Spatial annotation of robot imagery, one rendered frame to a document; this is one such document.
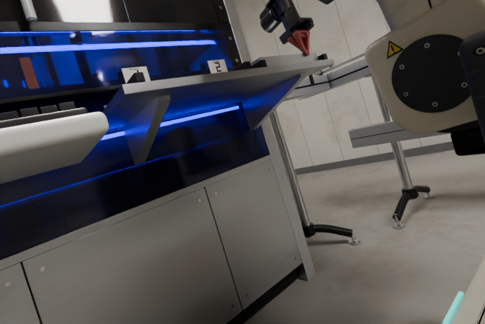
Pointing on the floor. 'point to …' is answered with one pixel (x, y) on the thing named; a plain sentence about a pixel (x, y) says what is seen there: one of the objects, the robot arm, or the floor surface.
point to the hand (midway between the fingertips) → (307, 53)
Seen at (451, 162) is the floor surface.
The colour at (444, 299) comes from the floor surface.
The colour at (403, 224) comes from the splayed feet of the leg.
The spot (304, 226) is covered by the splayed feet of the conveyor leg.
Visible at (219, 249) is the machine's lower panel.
